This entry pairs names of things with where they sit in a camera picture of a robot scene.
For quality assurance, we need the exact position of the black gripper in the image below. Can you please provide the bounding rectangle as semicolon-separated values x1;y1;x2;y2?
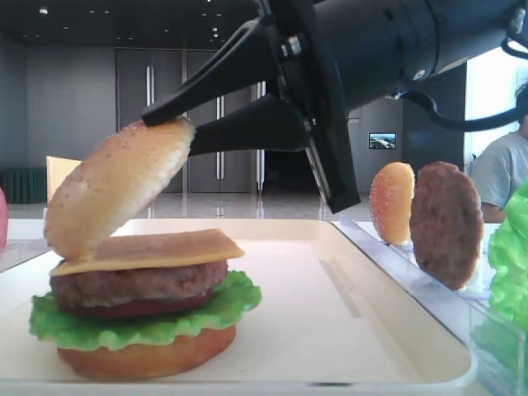
142;1;361;213

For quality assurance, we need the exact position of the sesame top bun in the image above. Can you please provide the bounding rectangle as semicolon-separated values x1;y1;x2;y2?
46;121;195;258

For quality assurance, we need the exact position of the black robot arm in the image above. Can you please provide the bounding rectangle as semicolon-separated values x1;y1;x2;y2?
142;1;527;213

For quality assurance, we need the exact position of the yellow cheese slice on burger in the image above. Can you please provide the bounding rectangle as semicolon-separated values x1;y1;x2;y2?
50;229;245;276

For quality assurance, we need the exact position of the upright yellow cheese slice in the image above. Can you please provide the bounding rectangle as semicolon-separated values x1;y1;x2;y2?
44;155;83;238

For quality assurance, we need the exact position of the upright brown meat patty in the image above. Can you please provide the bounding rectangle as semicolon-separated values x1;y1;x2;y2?
409;161;483;290

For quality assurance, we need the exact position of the brown meat patty on burger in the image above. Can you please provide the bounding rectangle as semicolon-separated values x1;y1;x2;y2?
49;260;228;308

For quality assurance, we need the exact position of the red tomato slice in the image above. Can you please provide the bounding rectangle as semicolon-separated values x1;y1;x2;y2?
60;289;213;319

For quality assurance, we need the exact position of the green lettuce leaf on burger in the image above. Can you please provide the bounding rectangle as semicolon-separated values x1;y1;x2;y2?
29;271;262;351

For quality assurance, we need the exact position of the green lettuce in rack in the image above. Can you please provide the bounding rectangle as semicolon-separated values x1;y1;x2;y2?
474;184;527;374

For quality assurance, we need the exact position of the dark double door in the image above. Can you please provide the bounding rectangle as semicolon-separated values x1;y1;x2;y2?
116;49;253;193

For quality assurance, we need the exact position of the cream plastic serving tray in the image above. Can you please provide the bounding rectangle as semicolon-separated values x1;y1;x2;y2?
1;219;478;395

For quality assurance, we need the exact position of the seated man in grey shirt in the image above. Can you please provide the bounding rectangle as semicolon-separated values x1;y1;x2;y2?
469;80;528;224

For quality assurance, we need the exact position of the green draped table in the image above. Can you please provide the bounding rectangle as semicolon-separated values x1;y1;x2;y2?
1;167;47;204

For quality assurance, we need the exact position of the bottom bun slice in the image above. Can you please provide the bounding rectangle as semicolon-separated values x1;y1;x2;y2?
58;325;237;381

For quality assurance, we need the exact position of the red food piece left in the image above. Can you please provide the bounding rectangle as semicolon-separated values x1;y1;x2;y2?
0;189;9;249

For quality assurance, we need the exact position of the white patty holder clip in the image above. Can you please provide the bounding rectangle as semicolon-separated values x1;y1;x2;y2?
457;243;493;301

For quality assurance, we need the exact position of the clear acrylic rack right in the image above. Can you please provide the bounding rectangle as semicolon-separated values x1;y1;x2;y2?
333;216;527;395

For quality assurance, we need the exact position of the small wall screen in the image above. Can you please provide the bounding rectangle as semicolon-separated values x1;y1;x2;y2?
368;132;397;149

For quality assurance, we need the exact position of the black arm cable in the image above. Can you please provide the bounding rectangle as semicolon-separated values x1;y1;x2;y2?
385;0;528;132

